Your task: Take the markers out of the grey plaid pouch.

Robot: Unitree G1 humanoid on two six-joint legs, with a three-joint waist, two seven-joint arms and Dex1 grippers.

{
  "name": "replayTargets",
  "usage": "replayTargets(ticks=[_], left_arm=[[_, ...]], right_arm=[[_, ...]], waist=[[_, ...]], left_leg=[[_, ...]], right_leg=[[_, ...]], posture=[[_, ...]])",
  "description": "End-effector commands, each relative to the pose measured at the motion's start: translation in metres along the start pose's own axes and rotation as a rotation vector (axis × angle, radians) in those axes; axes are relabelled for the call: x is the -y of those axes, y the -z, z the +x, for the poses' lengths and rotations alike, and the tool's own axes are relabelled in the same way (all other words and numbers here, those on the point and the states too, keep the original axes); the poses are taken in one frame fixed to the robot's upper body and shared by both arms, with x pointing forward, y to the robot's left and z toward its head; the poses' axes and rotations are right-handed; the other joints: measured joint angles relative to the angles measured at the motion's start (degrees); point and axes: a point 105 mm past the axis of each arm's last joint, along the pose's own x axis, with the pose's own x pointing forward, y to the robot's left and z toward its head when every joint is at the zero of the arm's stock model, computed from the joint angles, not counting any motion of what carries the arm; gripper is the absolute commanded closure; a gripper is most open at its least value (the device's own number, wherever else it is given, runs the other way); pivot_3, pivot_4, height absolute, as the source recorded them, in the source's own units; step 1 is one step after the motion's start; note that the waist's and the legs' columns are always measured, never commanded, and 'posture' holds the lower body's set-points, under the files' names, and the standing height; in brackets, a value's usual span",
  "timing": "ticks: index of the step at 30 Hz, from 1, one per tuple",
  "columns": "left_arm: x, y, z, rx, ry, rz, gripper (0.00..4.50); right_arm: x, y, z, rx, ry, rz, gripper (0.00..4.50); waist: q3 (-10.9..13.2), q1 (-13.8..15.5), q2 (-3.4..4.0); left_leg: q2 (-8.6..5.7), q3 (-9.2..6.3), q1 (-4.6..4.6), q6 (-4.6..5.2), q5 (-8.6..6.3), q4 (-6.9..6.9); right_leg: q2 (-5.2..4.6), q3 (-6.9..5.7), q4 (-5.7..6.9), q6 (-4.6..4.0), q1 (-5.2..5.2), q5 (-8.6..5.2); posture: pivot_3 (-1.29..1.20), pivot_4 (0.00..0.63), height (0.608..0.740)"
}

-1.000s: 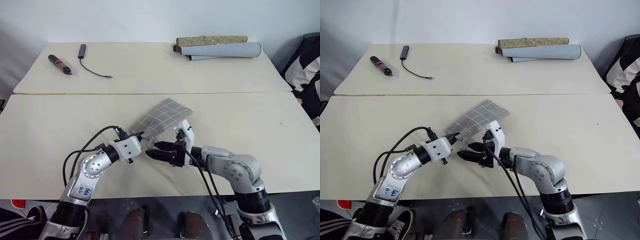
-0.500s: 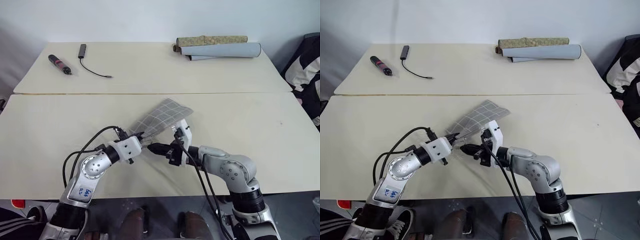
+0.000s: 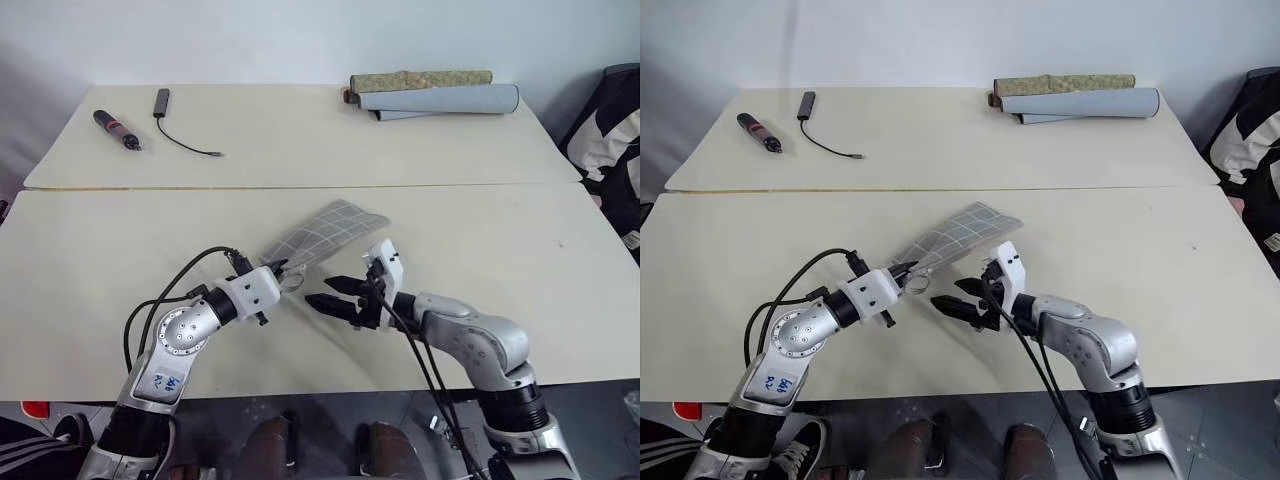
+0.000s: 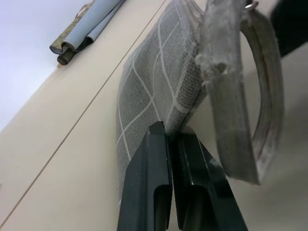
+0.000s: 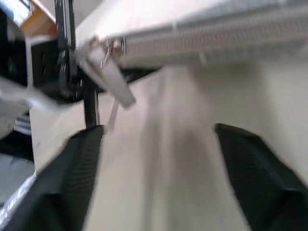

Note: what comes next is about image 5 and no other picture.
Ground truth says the orange cardboard box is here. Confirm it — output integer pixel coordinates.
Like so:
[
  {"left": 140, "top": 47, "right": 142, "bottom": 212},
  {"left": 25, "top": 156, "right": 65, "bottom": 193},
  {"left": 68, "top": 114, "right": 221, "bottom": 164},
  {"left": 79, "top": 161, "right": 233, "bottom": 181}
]
[{"left": 21, "top": 0, "right": 58, "bottom": 39}]

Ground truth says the black metal stand post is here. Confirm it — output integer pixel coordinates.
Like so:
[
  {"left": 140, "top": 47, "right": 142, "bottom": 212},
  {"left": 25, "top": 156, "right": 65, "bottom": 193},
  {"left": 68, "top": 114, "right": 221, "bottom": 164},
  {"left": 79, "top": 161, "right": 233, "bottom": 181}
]
[{"left": 54, "top": 0, "right": 101, "bottom": 129}]

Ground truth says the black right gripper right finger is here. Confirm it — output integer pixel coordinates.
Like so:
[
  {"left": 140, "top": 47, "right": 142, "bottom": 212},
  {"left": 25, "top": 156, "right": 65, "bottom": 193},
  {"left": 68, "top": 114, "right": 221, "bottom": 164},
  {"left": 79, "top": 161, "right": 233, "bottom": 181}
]
[{"left": 214, "top": 123, "right": 308, "bottom": 231}]

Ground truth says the black equipment box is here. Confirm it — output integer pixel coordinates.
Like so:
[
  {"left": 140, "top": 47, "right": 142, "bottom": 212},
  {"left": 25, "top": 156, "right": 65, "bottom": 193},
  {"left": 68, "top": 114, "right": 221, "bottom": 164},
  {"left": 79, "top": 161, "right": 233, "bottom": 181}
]
[{"left": 30, "top": 38, "right": 85, "bottom": 102}]

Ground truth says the white perforated rack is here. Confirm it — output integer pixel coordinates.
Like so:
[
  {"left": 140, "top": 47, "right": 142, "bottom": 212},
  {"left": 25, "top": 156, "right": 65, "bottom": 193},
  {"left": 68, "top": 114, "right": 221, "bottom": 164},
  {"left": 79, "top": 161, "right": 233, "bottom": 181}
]
[{"left": 74, "top": 0, "right": 308, "bottom": 108}]

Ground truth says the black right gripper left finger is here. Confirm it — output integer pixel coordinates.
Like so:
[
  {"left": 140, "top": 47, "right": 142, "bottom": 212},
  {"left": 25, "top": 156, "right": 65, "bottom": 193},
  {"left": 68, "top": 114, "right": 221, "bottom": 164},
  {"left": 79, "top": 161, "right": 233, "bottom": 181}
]
[{"left": 4, "top": 124, "right": 107, "bottom": 231}]

